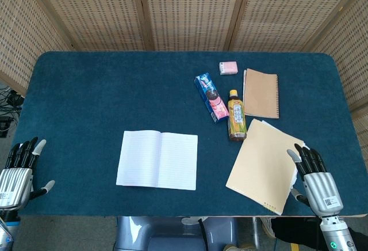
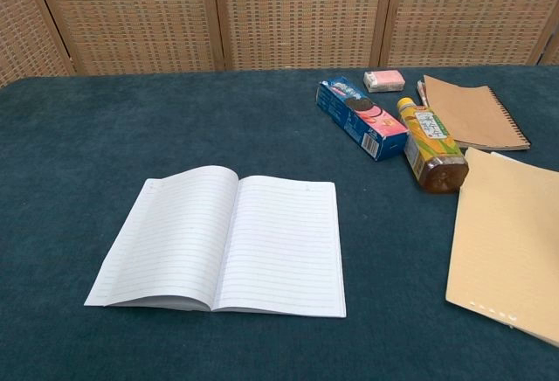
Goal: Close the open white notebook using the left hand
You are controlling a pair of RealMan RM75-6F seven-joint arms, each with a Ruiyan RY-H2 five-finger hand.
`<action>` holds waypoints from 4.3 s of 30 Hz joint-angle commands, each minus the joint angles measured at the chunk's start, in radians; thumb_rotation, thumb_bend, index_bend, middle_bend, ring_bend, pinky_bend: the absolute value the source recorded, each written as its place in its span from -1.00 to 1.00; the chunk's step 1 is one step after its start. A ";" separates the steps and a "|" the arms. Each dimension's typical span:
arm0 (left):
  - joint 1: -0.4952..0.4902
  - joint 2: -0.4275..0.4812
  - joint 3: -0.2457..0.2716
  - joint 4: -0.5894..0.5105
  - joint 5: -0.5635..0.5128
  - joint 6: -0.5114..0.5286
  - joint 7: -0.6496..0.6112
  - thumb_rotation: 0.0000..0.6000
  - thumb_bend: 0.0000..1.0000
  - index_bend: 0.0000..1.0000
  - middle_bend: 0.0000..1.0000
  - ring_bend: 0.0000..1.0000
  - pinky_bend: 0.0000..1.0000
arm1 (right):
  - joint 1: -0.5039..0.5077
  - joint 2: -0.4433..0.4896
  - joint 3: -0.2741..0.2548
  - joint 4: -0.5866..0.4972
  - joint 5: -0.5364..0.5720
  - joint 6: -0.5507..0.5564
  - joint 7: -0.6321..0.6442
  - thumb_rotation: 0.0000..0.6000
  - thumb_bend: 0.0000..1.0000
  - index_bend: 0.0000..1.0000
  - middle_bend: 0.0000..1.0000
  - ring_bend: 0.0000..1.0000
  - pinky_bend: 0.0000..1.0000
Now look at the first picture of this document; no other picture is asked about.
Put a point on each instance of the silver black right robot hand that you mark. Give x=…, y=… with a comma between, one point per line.
x=320, y=189

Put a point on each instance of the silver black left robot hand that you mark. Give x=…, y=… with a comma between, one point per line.
x=15, y=186

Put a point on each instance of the white lined paper notebook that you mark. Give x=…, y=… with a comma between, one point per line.
x=156, y=160

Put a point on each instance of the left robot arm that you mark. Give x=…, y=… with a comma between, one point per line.
x=5, y=231

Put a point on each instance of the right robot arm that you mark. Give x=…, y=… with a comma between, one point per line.
x=336, y=233

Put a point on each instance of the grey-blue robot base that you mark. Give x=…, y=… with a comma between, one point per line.
x=172, y=236

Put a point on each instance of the brown spiral notebook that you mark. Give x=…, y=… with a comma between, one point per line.
x=261, y=94

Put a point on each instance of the black trousers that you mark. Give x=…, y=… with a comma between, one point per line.
x=296, y=229

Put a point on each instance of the beige loose-leaf folder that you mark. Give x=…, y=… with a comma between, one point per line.
x=261, y=164

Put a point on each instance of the white sneaker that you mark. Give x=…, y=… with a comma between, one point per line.
x=268, y=227

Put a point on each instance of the dark blue felt table cover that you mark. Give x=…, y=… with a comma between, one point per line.
x=86, y=104

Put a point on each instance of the yellow-label tea bottle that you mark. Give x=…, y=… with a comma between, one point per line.
x=236, y=115

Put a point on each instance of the blue cookie box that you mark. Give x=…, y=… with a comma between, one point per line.
x=211, y=97

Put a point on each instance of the pink tissue pack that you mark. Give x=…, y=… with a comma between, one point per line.
x=228, y=67

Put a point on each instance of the woven bamboo folding screen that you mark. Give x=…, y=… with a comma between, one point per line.
x=187, y=9

